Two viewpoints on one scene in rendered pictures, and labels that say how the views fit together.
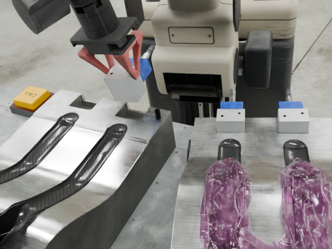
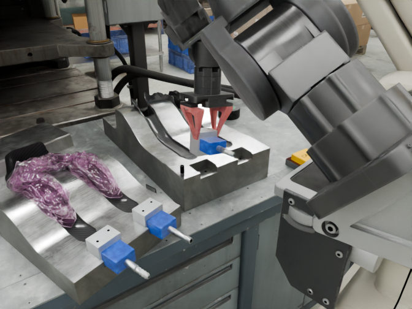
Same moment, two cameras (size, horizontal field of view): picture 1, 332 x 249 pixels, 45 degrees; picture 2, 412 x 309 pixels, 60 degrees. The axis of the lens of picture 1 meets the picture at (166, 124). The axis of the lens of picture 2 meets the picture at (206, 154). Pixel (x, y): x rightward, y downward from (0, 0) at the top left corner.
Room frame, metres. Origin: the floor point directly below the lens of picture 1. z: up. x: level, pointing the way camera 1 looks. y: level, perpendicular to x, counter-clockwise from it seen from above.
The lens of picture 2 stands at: (0.89, -0.59, 1.32)
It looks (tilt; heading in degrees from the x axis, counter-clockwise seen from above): 29 degrees down; 113
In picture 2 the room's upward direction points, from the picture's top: straight up
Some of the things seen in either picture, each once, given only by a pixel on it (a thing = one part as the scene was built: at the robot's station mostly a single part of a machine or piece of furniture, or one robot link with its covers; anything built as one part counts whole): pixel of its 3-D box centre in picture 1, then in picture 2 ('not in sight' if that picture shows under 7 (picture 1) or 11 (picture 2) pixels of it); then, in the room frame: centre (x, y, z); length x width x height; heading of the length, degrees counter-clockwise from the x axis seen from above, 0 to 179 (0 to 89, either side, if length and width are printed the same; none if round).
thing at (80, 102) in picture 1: (88, 108); (239, 159); (0.66, 0.15, 0.87); 0.05 x 0.05 x 0.04; 58
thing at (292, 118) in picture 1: (290, 110); (122, 259); (0.58, -0.23, 0.86); 0.13 x 0.05 x 0.05; 165
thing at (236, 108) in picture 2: not in sight; (228, 111); (0.48, 0.55, 0.82); 0.08 x 0.08 x 0.04
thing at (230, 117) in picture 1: (231, 110); (165, 226); (0.60, -0.13, 0.86); 0.13 x 0.05 x 0.05; 165
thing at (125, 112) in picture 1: (134, 118); (203, 172); (0.60, 0.06, 0.87); 0.05 x 0.05 x 0.04; 58
